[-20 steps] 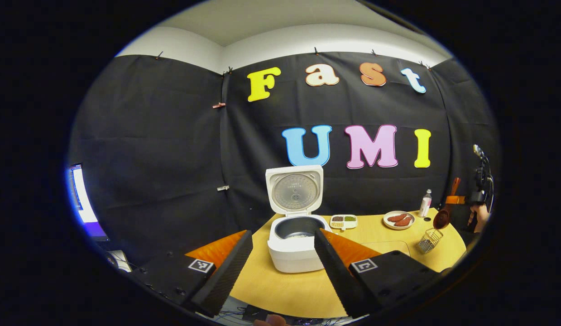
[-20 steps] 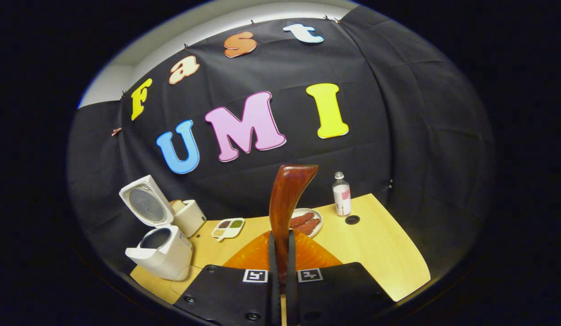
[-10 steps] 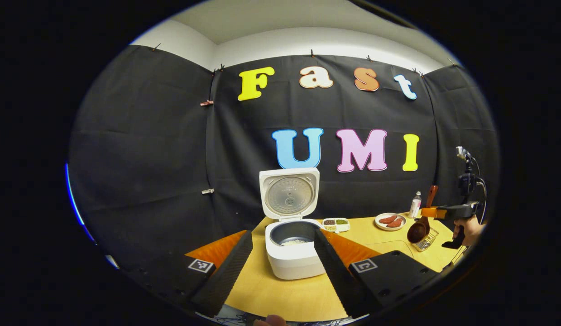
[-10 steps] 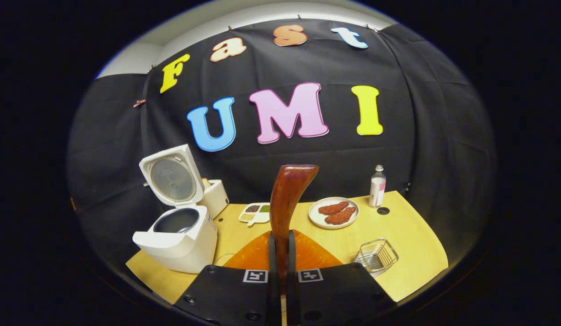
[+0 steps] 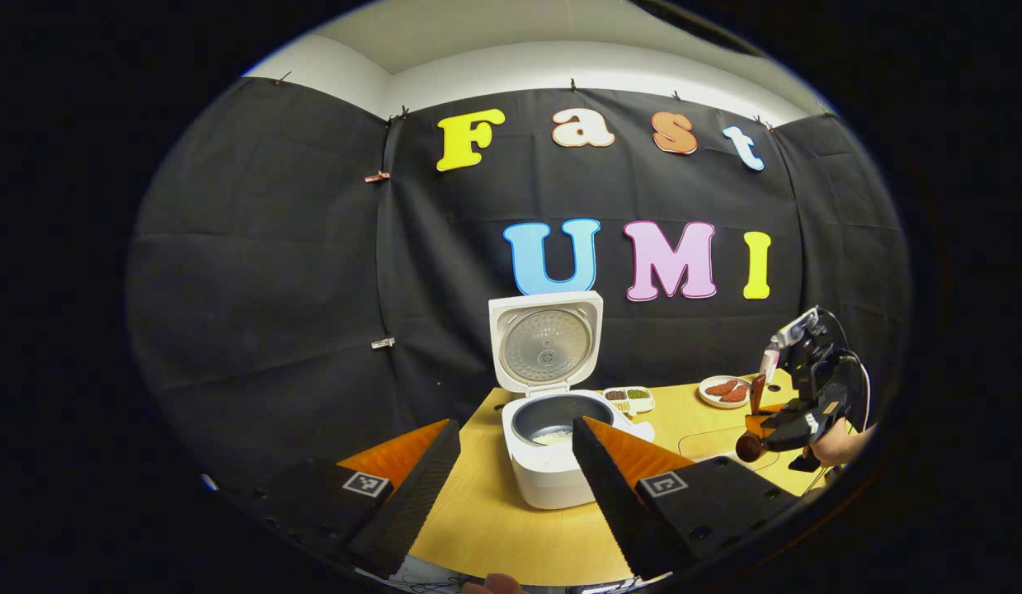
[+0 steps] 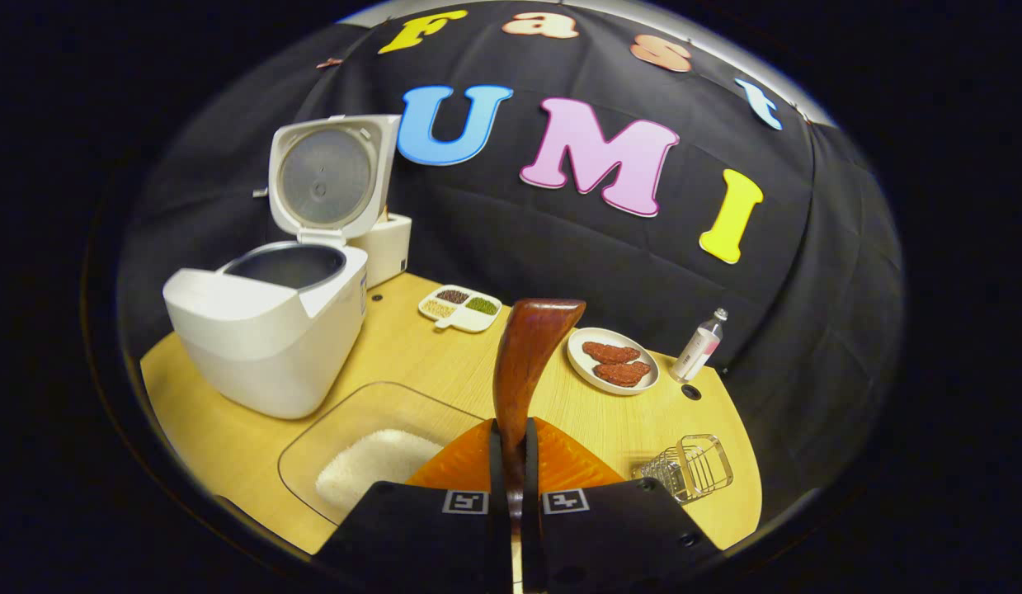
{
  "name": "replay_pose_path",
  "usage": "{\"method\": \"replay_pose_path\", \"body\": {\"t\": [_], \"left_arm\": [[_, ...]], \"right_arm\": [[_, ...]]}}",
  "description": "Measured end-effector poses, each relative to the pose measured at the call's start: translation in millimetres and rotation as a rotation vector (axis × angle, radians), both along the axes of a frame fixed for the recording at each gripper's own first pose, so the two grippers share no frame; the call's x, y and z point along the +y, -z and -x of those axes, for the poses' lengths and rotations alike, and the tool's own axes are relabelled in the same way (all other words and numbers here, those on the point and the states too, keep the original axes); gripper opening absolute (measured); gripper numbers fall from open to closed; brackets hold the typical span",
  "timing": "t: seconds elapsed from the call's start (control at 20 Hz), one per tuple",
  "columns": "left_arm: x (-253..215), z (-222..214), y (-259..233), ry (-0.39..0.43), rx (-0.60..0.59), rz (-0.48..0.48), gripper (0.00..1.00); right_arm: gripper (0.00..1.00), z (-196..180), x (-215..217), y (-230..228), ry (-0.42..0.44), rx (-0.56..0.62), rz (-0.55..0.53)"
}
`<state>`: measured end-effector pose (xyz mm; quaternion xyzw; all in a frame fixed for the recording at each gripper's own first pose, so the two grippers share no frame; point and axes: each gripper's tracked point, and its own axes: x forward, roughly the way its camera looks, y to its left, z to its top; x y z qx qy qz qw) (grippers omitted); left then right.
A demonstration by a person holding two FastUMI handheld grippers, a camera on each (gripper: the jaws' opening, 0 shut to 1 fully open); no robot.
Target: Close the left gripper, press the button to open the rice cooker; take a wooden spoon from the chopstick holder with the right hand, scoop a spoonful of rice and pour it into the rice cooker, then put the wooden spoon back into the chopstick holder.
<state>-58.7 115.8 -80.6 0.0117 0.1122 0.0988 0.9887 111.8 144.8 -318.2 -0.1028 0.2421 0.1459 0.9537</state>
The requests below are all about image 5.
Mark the red-brown meat piece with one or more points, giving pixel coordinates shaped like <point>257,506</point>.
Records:
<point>721,388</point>
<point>735,394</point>

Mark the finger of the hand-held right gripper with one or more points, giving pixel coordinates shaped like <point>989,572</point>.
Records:
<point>795,433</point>

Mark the brown wooden spoon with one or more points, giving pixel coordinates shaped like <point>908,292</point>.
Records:
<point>758,396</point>

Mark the white round plate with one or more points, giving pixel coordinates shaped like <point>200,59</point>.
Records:
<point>708,398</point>

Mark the white divided grain tray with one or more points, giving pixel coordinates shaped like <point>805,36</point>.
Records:
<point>630,400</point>

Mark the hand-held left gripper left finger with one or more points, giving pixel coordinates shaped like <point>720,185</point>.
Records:
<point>412,503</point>

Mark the white rice cooker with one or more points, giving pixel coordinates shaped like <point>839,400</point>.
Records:
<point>543,346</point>

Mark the black backdrop cloth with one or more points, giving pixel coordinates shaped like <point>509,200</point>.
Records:
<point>271,289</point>

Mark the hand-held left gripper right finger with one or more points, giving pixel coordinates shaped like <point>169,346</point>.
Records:
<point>614,495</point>

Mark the white rice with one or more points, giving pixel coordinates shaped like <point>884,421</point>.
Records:
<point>553,437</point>

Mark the small clear bottle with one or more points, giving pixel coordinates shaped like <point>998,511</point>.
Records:
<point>769,363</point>

